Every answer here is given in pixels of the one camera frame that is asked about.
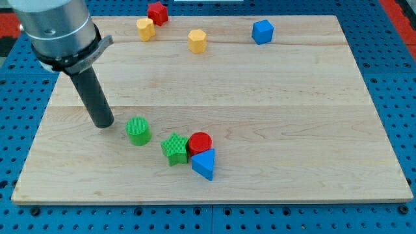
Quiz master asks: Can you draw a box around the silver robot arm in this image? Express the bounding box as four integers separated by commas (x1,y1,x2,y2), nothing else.
8,0,114,75

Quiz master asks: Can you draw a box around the yellow hexagon block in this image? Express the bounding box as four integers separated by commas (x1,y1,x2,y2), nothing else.
188,29,207,53

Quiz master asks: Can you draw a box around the wooden board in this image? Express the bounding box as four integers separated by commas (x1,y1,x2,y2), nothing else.
12,15,413,205

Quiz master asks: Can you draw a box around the red cylinder block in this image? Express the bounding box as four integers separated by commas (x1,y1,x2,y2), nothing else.
188,131,213,156

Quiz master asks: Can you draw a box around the green star block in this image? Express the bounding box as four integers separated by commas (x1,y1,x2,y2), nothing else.
161,132,189,166

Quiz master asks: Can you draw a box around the blue triangle block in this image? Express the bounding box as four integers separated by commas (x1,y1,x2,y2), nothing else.
191,148,215,181

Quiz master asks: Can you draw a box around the green cylinder block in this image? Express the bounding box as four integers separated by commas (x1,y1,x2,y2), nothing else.
125,116,151,146

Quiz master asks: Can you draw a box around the blue cube block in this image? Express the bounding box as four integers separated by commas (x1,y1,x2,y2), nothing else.
252,19,274,45

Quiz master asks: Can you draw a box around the yellow heart block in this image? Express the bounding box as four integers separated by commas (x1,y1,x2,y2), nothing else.
136,18,155,42

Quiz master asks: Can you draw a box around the red star block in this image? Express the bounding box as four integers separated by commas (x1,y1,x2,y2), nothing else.
147,1,168,26

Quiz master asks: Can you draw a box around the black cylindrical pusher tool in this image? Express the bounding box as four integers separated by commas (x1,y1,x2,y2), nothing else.
70,67,114,128

